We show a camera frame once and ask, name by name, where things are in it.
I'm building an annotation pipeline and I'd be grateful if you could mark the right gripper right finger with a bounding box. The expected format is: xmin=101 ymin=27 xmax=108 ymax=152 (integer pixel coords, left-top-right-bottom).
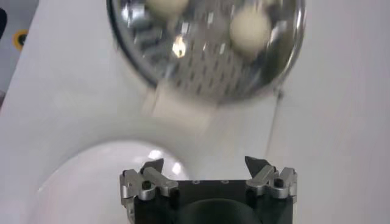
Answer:
xmin=244 ymin=155 xmax=298 ymax=200

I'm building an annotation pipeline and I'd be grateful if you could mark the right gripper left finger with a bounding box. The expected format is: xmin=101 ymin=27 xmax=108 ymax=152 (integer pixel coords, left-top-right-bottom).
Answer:
xmin=119 ymin=158 xmax=180 ymax=208

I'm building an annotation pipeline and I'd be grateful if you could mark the white steamed baozi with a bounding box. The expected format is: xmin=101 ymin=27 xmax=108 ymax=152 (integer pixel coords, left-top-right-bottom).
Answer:
xmin=229 ymin=5 xmax=272 ymax=58
xmin=144 ymin=0 xmax=190 ymax=19

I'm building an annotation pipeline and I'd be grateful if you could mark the perforated steel steamer basket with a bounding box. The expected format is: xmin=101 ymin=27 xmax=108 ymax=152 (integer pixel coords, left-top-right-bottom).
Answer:
xmin=106 ymin=0 xmax=307 ymax=104

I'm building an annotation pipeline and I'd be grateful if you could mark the round white plate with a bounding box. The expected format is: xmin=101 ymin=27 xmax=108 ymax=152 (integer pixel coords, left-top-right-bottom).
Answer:
xmin=26 ymin=139 xmax=191 ymax=224

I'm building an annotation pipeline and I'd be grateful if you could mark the yellow black round object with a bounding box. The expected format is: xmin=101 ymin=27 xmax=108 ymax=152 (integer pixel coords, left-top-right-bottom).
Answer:
xmin=12 ymin=29 xmax=30 ymax=51

